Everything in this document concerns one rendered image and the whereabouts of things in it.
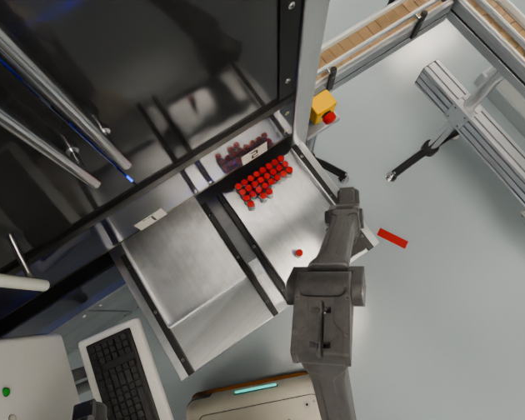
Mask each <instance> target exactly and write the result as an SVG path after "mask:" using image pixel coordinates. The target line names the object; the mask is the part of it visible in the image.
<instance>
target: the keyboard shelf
mask: <svg viewBox="0 0 525 420"><path fill-rule="evenodd" d="M127 328H130V329H131V332H132V336H133V339H134V342H135V344H136V347H137V351H138V354H139V357H140V360H141V363H142V367H143V370H144V372H145V375H146V378H147V382H148V385H149V387H150V390H151V393H152V397H153V400H154V402H155V405H156V408H157V412H158V416H159V418H160V420H174V419H173V415H172V412H171V409H170V407H169V404H168V400H167V398H166V395H165V392H164V390H163V385H162V383H161V380H160V377H159V375H158V370H157V368H156V365H155V362H154V360H153V355H152V353H151V350H150V347H149V345H148V340H147V338H146V335H145V332H144V330H143V326H142V324H141V321H140V318H139V317H134V318H131V319H129V320H127V321H126V322H122V323H120V324H118V325H116V326H114V327H111V328H109V329H107V330H105V331H102V332H100V333H98V334H95V335H93V336H91V337H88V338H86V339H84V340H82V341H80V342H79V343H78V348H79V351H80V353H81V357H82V362H83V365H84V368H85V371H86V374H87V379H88V382H89V385H90V388H91V391H92V396H93V398H95V399H96V401H97V402H100V403H102V399H101V396H100V393H99V391H98V385H97V382H96V379H95V377H94V373H93V368H92V365H91V363H90V359H89V356H88V351H87V349H86V346H88V345H91V344H93V343H95V342H98V341H100V340H102V339H104V338H107V337H109V336H112V335H113V334H115V333H119V332H121V331H122V330H124V329H127Z"/></svg>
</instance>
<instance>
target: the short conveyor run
mask: <svg viewBox="0 0 525 420"><path fill-rule="evenodd" d="M453 4H454V1H453V0H389V1H388V3H387V6H385V7H383V8H381V9H380V10H378V11H376V12H375V13H373V14H372V15H370V16H369V17H366V18H365V19H363V20H362V21H361V22H358V23H357V24H355V25H353V26H352V27H350V28H349V29H347V30H346V31H344V32H342V33H340V34H338V35H337V36H336V37H334V38H332V39H331V40H329V41H327V42H325V43H324V44H323V45H322V50H321V55H320V60H319V65H318V70H317V79H316V84H315V88H317V87H319V86H320V85H322V84H323V85H324V86H325V88H326V89H327V90H328V91H329V92H332V91H334V90H335V89H337V88H339V87H340V86H342V85H343V84H344V83H346V82H348V81H350V80H351V79H353V78H355V77H356V76H357V75H359V74H360V73H362V72H364V71H366V70H367V69H369V68H370V67H372V66H373V65H375V64H376V63H379V62H380V61H382V60H383V59H384V58H386V57H388V56H389V55H391V54H392V53H395V52H396V51H397V50H398V49H400V48H402V47H404V46H405V45H407V44H408V43H410V42H411V41H413V40H414V39H416V38H418V37H420V36H421V35H423V34H424V33H426V32H427V31H429V30H430V29H432V28H434V27H436V26H437V25H438V24H440V23H442V22H444V20H445V18H446V17H447V15H448V14H449V12H450V10H451V8H452V7H453Z"/></svg>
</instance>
